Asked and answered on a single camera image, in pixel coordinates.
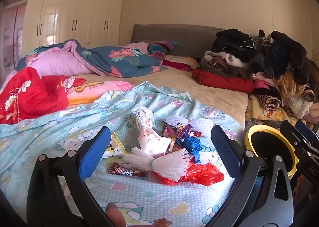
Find pink cartoon door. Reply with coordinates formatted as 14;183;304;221
0;5;27;73

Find blue floral quilt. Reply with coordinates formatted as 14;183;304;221
16;40;168;77

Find red patterned pillow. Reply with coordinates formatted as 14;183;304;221
162;55;200;72

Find dark brown folded clothes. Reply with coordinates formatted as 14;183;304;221
199;51;252;78

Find cream wardrobe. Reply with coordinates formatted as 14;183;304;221
22;0;126;48

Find yellow round trash bin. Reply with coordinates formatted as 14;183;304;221
245;125;299;178

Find white foam fruit net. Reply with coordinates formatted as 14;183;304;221
151;149;191;182
123;147;155;170
166;116;215;136

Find crumpled purple candy wrapper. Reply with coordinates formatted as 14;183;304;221
161;120;202;154

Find black jacket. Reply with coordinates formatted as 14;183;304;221
211;28;260;54

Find pink garment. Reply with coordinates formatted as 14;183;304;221
253;73;277;90

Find black fuzzy garment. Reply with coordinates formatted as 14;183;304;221
270;30;311;85

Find tiger striped cloth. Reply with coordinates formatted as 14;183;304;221
255;93;282;112

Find grey padded headboard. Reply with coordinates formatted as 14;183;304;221
130;23;260;59

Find light blue cartoon bedsheet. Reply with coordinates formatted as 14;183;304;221
0;81;246;227

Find person's left hand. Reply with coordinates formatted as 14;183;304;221
106;206;126;227

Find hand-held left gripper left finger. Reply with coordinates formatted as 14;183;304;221
26;126;115;227

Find blue shiny wrapper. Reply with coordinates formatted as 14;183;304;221
178;134;202;164

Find pink cartoon blanket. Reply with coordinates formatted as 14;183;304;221
62;76;135;107

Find white printed plastic bag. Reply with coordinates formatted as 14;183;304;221
135;106;172;155

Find brown chocolate bar wrapper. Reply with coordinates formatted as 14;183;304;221
108;162;149;179

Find striped colourful pillow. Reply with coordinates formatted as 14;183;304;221
147;41;178;56

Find red floral blanket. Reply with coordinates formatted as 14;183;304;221
0;67;86;125

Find yellow white snack wrapper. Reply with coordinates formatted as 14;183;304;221
101;131;127;159

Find red folded cloth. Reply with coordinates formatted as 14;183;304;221
191;68;255;94

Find tan fuzzy garment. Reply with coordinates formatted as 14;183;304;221
277;75;317;119

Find dark grey furry garment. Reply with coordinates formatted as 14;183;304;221
250;35;282;80

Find red plastic bag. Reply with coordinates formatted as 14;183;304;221
156;162;225;186

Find yellow cartoon blanket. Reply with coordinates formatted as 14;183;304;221
245;93;299;128

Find white garment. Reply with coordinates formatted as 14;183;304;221
225;53;252;68

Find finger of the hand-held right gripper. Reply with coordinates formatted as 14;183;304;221
280;120;313;154
295;119;319;148

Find beige bed cover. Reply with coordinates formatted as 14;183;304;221
75;65;250;128

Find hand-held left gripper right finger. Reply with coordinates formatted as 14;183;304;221
204;124;294;227

